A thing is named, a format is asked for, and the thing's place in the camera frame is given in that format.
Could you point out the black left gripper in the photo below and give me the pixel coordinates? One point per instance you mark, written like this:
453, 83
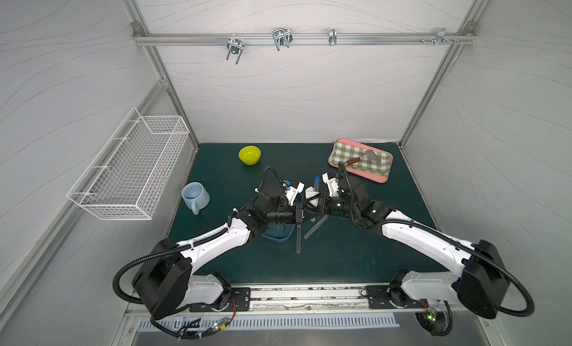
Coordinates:
299, 214

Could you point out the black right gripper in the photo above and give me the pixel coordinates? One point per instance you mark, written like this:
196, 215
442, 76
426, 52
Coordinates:
324, 206

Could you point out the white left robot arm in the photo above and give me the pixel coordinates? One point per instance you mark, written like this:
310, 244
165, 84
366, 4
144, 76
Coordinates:
165, 282

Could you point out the uncapped clear test tube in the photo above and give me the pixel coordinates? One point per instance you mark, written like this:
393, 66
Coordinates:
298, 238

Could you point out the test tube with blue cap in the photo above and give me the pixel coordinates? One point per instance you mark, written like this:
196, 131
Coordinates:
317, 225

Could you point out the blue translucent plastic container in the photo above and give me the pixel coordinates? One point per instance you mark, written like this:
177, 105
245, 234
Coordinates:
278, 233

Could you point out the green checkered cloth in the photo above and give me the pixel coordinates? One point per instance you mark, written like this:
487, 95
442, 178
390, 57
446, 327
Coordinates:
362, 159

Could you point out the pink tray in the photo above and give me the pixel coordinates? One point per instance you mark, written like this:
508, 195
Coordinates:
362, 160

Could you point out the yellow-green plastic bowl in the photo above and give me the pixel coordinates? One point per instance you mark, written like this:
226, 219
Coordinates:
250, 155

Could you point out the light blue ribbed mug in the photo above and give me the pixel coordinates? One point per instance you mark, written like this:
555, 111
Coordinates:
196, 197

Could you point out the metal clamp hook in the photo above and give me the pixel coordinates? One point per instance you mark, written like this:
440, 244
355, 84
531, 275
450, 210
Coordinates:
282, 38

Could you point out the metal U-bolt hook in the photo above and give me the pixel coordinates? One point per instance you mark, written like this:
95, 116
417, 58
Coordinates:
234, 47

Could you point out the spatula with wooden handle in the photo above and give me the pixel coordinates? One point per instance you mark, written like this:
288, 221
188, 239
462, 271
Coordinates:
368, 155

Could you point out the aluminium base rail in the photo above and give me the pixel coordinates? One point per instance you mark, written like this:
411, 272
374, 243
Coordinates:
313, 297

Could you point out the white slotted cable duct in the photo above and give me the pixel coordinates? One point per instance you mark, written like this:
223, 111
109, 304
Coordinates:
283, 322

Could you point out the small metal ring hook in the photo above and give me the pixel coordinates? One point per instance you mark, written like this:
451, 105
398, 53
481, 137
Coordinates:
333, 37

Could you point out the white wire basket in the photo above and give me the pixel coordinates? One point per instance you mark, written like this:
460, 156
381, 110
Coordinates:
127, 178

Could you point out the metal bracket hook right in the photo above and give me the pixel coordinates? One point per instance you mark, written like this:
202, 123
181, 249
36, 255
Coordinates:
440, 38

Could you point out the aluminium top rail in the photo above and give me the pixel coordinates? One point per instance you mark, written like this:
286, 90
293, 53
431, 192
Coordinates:
299, 39

